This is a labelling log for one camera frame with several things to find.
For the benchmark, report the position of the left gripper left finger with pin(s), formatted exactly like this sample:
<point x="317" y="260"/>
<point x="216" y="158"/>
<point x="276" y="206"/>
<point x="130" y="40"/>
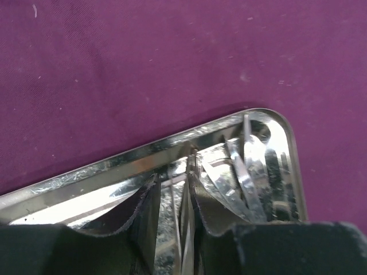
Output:
<point x="121" y="241"/>

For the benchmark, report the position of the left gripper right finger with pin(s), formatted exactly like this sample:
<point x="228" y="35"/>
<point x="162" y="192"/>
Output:
<point x="226" y="244"/>

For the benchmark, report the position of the steel forceps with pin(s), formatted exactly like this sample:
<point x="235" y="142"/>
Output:
<point x="265" y="143"/>

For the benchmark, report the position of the thin fine tweezers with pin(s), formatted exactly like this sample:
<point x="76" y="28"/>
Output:
<point x="186" y="221"/>

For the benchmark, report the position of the purple surgical cloth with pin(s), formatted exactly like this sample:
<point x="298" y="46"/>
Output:
<point x="83" y="80"/>

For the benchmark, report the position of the steel instrument tray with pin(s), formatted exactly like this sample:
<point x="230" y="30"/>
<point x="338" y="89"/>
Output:
<point x="82" y="195"/>

